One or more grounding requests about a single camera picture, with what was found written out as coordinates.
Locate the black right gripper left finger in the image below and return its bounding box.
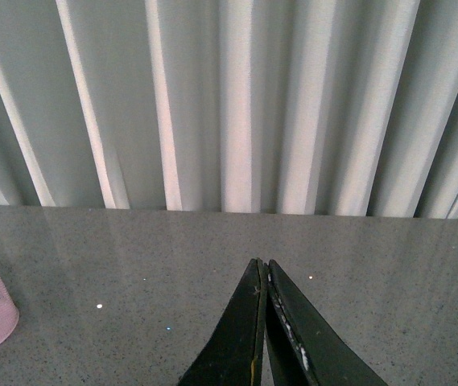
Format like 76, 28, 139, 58
179, 259, 268, 386

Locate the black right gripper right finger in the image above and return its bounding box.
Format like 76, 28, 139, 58
266, 260, 386, 385

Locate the grey pleated curtain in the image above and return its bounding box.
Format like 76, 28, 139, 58
0, 1, 458, 219

